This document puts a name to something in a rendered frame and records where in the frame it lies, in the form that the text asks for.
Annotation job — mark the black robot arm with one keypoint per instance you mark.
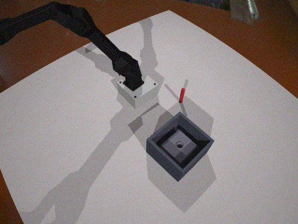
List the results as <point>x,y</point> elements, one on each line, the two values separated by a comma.
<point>80,22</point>

